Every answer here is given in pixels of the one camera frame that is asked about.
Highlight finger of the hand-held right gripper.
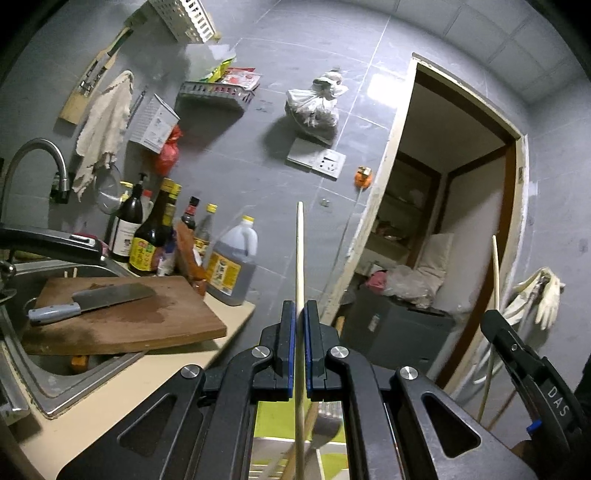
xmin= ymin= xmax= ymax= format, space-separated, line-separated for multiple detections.
xmin=480 ymin=309 xmax=585 ymax=463

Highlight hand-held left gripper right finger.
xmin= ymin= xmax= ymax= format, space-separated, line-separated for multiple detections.
xmin=302 ymin=300 xmax=541 ymax=480

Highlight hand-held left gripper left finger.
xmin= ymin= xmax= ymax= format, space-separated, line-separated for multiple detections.
xmin=55 ymin=300 xmax=296 ymax=480

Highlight metal spoon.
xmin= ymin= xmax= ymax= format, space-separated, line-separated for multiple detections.
xmin=313 ymin=401 xmax=343 ymax=452

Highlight white plastic utensil basket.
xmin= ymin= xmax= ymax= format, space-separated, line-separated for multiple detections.
xmin=248 ymin=401 xmax=348 ymax=480

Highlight grey cabinet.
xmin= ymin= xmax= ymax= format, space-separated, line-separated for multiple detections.
xmin=341 ymin=283 xmax=456 ymax=376

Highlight cream rubber gloves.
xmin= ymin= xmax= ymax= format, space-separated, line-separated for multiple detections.
xmin=502 ymin=267 xmax=567 ymax=331

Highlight large cooking oil jug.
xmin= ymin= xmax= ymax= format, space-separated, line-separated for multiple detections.
xmin=202 ymin=214 xmax=259 ymax=306

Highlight clear plastic bag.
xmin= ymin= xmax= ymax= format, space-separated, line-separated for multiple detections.
xmin=382 ymin=265 xmax=447 ymax=308

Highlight brown wooden board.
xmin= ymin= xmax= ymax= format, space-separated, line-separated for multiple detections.
xmin=175 ymin=221 xmax=208 ymax=297

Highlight yellow-capped sauce bottle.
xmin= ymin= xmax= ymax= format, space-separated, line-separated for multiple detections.
xmin=193 ymin=203 xmax=219 ymax=269

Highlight wooden cutting board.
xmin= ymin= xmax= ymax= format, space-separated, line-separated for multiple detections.
xmin=20 ymin=275 xmax=228 ymax=356

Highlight white pillow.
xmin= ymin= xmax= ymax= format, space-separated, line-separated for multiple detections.
xmin=414 ymin=233 xmax=456 ymax=283

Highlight wooden shelf unit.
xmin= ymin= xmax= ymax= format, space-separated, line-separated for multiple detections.
xmin=362 ymin=152 xmax=444 ymax=273

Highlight soy sauce bottle yellow label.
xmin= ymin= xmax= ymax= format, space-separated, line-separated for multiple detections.
xmin=128 ymin=177 xmax=184 ymax=277

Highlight dark bottle with white label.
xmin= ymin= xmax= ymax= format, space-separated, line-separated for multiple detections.
xmin=108 ymin=172 xmax=149 ymax=263

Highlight red plastic bag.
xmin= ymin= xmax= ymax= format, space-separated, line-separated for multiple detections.
xmin=154 ymin=125 xmax=184 ymax=176

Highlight hanging plastic bag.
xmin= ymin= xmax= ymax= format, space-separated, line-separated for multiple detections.
xmin=284 ymin=69 xmax=350 ymax=142

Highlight steel kitchen sink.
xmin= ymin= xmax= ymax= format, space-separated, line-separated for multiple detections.
xmin=0 ymin=257 xmax=149 ymax=419

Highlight white cardboard box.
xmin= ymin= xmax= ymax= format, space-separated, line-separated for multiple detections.
xmin=128 ymin=93 xmax=181 ymax=153

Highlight snack packets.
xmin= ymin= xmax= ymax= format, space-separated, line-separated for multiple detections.
xmin=198 ymin=57 xmax=262 ymax=92

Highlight white hanging towel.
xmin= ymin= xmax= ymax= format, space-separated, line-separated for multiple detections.
xmin=72 ymin=70 xmax=135 ymax=202

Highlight metal kitchen faucet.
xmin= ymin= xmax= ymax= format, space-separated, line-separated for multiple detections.
xmin=0 ymin=138 xmax=71 ymax=232

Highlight wooden knife holder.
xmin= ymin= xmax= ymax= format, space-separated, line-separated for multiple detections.
xmin=57 ymin=27 xmax=135 ymax=126

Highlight white hose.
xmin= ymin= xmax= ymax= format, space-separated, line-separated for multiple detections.
xmin=472 ymin=323 xmax=509 ymax=387

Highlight cleaver with grey handle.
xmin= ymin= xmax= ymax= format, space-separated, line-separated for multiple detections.
xmin=28 ymin=282 xmax=156 ymax=326

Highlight grey wall switch plate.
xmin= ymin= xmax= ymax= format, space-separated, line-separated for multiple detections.
xmin=286 ymin=137 xmax=325 ymax=169

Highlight wooden door frame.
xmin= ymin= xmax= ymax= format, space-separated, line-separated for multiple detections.
xmin=318 ymin=52 xmax=530 ymax=403

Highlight grey wall rack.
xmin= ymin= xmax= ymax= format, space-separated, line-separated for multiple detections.
xmin=175 ymin=80 xmax=256 ymax=112

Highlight white wall basket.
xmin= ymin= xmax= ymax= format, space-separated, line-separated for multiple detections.
xmin=137 ymin=0 xmax=219 ymax=45

